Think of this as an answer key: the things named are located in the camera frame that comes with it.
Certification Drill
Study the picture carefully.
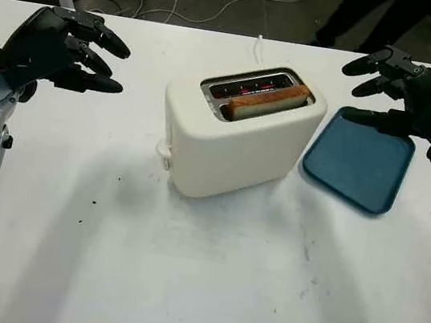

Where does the dark coiled floor cable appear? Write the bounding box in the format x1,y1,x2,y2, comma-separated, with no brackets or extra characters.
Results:
69,0,149,21

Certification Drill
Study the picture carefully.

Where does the person in black trousers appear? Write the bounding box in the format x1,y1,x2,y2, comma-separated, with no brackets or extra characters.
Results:
309,0,429,63

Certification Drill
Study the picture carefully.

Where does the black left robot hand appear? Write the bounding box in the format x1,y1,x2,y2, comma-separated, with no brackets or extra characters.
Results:
0,0,136,118

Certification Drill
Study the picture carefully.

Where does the cream two-slot toaster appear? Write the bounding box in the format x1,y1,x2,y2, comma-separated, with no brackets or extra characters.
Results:
149,49,333,216

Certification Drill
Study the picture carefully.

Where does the white toaster cord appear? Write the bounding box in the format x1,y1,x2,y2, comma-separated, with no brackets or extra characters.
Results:
250,33,268,66

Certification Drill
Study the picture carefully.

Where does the blue plastic tray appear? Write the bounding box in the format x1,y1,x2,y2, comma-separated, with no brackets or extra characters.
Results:
293,100,421,223

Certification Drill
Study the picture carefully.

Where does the slice of toast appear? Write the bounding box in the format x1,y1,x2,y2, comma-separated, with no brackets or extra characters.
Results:
223,73,312,133

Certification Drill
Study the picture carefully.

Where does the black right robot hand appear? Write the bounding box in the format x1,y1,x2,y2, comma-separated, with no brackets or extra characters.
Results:
330,38,431,162

